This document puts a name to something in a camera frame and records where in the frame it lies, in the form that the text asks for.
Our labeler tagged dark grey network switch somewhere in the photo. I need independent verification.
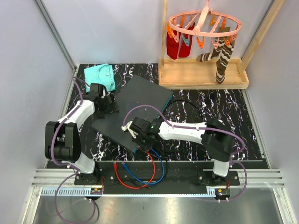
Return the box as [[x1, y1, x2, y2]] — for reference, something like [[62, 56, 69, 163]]
[[92, 75, 173, 152]]

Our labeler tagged blue cable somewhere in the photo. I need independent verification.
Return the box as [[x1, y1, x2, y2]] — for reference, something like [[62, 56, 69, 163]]
[[121, 148, 166, 186]]

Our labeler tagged red cable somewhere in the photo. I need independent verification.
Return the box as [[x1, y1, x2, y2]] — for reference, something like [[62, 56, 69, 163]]
[[113, 149, 157, 189]]

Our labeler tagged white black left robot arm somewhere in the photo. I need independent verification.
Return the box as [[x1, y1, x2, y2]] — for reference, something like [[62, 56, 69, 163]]
[[45, 83, 119, 185]]

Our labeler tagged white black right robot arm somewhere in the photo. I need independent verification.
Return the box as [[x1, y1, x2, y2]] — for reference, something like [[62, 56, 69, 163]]
[[123, 117, 235, 186]]

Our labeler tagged folded teal cloth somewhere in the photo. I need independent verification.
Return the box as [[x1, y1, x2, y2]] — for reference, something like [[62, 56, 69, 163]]
[[84, 63, 116, 92]]

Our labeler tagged wooden rack with tray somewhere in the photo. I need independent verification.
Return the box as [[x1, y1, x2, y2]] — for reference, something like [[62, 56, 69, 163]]
[[158, 0, 284, 90]]

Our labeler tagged red sock left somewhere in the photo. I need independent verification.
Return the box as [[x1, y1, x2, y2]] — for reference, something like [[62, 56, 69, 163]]
[[166, 34, 179, 60]]

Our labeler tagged red sock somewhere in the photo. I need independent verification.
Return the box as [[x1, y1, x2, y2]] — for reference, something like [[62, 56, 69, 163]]
[[166, 34, 179, 60], [178, 34, 193, 58]]

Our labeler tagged red sock right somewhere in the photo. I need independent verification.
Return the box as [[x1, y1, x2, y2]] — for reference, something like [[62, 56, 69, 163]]
[[178, 34, 193, 58]]

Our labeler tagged brown striped sock rear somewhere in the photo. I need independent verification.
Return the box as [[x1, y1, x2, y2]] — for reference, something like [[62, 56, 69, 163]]
[[196, 36, 229, 62]]

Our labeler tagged pink round clip hanger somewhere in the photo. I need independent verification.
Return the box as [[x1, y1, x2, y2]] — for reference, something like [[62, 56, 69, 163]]
[[164, 0, 242, 49]]

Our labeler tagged brown striped sock long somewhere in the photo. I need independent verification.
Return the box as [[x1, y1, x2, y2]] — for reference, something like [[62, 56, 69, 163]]
[[215, 41, 235, 84]]

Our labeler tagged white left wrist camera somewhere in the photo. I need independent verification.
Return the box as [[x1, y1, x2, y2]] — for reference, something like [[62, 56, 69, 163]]
[[99, 84, 107, 98]]

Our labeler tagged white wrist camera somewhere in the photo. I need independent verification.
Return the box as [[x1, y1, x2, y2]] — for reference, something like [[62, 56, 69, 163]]
[[121, 121, 138, 139], [99, 84, 107, 98]]

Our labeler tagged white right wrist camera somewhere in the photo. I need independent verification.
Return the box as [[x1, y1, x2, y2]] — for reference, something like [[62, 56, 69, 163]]
[[121, 121, 138, 139]]

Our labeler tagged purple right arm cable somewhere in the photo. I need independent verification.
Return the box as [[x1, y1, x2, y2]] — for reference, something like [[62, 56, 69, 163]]
[[123, 105, 248, 203]]

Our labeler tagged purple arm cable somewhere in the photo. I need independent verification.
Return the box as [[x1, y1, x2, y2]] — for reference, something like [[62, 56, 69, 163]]
[[50, 77, 100, 222], [123, 105, 248, 203]]

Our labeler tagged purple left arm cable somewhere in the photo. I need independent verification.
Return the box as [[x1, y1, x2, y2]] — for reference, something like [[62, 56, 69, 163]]
[[50, 77, 100, 222]]

